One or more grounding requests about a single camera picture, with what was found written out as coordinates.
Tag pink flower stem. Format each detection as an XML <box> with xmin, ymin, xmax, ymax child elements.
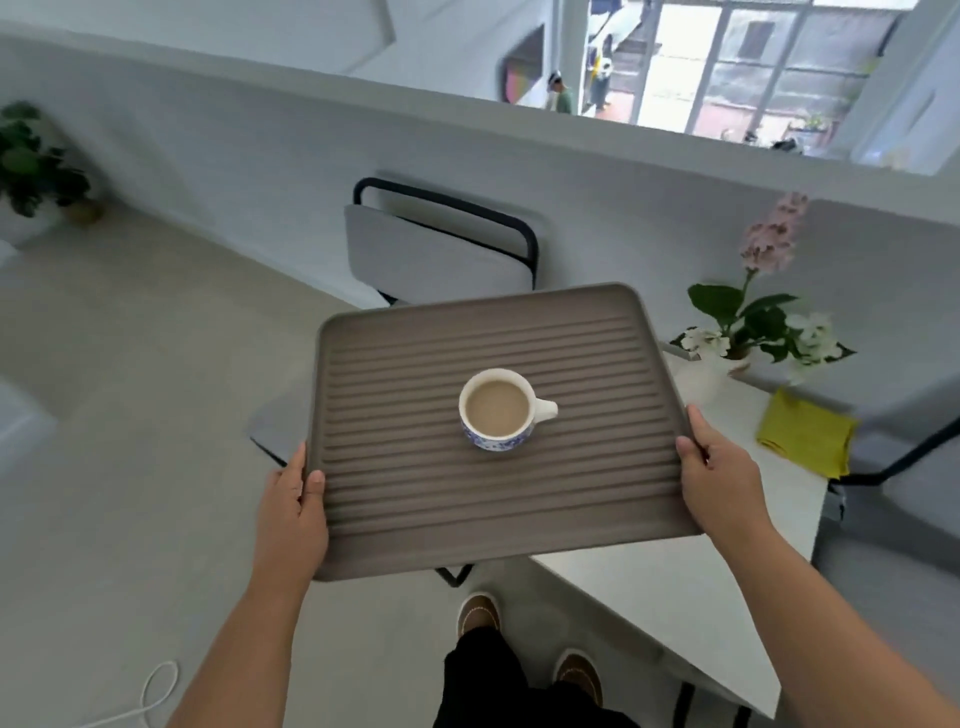
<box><xmin>738</xmin><ymin>191</ymin><xmax>811</xmax><ymax>301</ymax></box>

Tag grey chair back cushion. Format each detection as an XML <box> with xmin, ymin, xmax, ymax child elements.
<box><xmin>343</xmin><ymin>203</ymin><xmax>535</xmax><ymax>307</ymax></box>

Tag person's left hand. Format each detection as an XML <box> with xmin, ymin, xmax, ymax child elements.
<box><xmin>249</xmin><ymin>440</ymin><xmax>331</xmax><ymax>594</ymax></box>

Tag person's right hand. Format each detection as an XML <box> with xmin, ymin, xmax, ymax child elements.
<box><xmin>674</xmin><ymin>404</ymin><xmax>778</xmax><ymax>560</ymax></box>

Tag large glass window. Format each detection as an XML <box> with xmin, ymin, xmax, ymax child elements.
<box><xmin>581</xmin><ymin>0</ymin><xmax>924</xmax><ymax>155</ymax></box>

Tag white cable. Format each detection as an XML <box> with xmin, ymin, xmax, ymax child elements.
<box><xmin>74</xmin><ymin>659</ymin><xmax>181</xmax><ymax>728</ymax></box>

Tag yellow cloth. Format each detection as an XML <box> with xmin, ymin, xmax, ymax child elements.
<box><xmin>755</xmin><ymin>387</ymin><xmax>860</xmax><ymax>481</ymax></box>

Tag person's black trousers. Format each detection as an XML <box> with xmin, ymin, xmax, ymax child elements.
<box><xmin>433</xmin><ymin>626</ymin><xmax>639</xmax><ymax>728</ymax></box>

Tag colourful wall picture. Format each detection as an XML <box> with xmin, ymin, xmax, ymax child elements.
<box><xmin>500</xmin><ymin>26</ymin><xmax>545</xmax><ymax>106</ymax></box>

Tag person's left forearm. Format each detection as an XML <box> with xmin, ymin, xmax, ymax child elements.
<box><xmin>166</xmin><ymin>573</ymin><xmax>310</xmax><ymax>728</ymax></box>

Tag green potted floor plant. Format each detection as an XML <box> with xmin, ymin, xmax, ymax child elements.
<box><xmin>0</xmin><ymin>101</ymin><xmax>106</xmax><ymax>226</ymax></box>

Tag white blue-patterned cup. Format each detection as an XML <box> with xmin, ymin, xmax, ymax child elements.
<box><xmin>458</xmin><ymin>368</ymin><xmax>560</xmax><ymax>454</ymax></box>

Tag grey ribbed tray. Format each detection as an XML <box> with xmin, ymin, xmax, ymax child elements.
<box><xmin>307</xmin><ymin>281</ymin><xmax>706</xmax><ymax>583</ymax></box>

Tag person's right forearm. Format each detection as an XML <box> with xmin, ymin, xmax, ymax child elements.
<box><xmin>719</xmin><ymin>524</ymin><xmax>960</xmax><ymax>728</ymax></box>

